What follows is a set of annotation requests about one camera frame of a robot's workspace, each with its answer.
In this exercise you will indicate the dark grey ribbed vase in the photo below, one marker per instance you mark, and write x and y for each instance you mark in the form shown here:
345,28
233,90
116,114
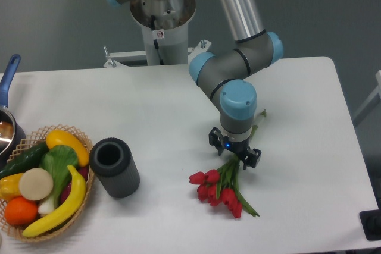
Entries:
112,162

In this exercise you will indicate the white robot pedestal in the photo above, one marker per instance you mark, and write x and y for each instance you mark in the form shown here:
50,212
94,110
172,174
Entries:
164,26

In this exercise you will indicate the blue handled saucepan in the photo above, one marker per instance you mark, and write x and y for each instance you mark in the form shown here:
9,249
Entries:
11,132

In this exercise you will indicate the red vegetable pieces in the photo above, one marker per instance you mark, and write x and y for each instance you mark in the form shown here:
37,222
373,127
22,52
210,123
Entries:
83,171

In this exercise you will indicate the black device at table edge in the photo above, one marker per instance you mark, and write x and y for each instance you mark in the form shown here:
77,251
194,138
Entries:
370,221

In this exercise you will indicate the red tulip bouquet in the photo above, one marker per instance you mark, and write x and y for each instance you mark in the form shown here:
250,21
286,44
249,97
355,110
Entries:
221,185

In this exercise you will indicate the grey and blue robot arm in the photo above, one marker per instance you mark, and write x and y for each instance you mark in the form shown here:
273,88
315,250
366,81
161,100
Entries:
223,78

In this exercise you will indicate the beige round disc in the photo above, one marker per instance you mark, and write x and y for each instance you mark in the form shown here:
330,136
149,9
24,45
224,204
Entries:
35,184

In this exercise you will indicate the green cucumber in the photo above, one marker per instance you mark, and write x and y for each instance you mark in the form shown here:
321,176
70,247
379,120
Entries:
28,159

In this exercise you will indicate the yellow bell pepper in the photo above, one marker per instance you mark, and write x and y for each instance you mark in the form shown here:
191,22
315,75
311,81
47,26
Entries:
9,187

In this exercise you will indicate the green bok choy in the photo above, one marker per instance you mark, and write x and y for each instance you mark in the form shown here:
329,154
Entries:
55,162

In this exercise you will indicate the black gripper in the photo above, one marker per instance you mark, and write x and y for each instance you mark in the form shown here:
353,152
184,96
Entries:
250,157

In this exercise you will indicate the white frame at right edge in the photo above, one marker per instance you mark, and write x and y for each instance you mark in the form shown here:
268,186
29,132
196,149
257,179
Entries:
368,104

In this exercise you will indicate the orange fruit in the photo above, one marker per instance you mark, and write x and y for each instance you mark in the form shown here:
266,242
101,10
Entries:
20,211

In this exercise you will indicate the yellow banana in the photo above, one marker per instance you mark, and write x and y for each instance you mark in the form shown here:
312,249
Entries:
64,211

